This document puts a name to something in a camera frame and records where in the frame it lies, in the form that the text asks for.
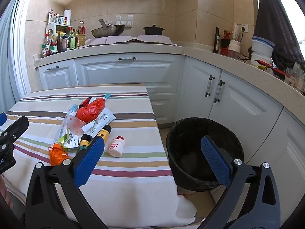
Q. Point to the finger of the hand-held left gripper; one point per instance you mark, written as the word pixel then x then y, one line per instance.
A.
pixel 2 118
pixel 16 127

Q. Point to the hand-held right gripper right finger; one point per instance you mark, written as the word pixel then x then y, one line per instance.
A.
pixel 215 159

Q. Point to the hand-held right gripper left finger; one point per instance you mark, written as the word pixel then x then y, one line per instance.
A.
pixel 89 159

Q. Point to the brown bottle yellow label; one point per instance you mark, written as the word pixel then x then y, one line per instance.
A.
pixel 105 133
pixel 84 142

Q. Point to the white green printed wrapper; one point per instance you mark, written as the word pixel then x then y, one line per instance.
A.
pixel 68 141

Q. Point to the white pill bottle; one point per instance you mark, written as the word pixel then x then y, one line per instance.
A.
pixel 116 148

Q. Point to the black trash bin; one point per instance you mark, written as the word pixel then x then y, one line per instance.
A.
pixel 185 148

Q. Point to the white green tube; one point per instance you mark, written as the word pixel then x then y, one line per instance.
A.
pixel 94 127

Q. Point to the small orange plastic bag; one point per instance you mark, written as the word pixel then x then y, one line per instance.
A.
pixel 57 155

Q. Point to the clear orange dotted wrapper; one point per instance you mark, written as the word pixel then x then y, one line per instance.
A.
pixel 71 126

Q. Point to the white printed packet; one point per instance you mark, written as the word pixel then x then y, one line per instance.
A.
pixel 107 115

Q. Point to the large orange plastic bag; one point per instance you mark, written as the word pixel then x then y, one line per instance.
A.
pixel 90 111

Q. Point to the teal strip packet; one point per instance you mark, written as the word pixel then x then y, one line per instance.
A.
pixel 72 109

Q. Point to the red marker pen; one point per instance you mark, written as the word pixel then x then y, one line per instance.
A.
pixel 85 101

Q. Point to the white tube teal cap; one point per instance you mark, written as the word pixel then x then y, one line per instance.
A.
pixel 106 96

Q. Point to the striped tablecloth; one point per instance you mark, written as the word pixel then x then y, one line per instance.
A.
pixel 133 171

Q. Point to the row of condiment bottles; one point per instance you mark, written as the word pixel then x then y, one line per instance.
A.
pixel 59 43

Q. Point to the red utensil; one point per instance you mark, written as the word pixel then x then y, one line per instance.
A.
pixel 274 69

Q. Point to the white kitchen cabinet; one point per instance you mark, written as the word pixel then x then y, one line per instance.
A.
pixel 152 71

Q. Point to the small white container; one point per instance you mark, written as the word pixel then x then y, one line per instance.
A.
pixel 261 60

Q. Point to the clear drinking glass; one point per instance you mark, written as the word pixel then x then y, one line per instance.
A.
pixel 289 76

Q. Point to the white jar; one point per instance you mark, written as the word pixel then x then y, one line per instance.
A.
pixel 234 49

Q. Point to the black cup with red packets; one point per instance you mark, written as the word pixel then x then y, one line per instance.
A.
pixel 225 43

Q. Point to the dark oil bottle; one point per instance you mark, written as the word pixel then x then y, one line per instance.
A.
pixel 216 41

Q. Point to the paper towel roll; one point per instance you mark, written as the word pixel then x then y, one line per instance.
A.
pixel 67 16

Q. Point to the large white lidded container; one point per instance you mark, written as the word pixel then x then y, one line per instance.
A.
pixel 262 47

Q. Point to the steel wok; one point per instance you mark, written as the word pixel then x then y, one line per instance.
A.
pixel 107 31

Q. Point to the white stove cover cloth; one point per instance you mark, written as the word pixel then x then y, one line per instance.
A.
pixel 152 39

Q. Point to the black lidded pot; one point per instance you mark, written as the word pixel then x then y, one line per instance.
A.
pixel 153 30

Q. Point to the dark hanging cloth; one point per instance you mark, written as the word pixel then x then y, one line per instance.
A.
pixel 276 16

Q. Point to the white door frame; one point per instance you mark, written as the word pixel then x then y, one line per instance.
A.
pixel 20 52

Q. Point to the white wall socket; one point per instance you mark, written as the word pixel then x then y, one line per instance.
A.
pixel 244 28

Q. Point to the white wall hook rack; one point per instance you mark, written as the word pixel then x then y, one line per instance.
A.
pixel 124 21

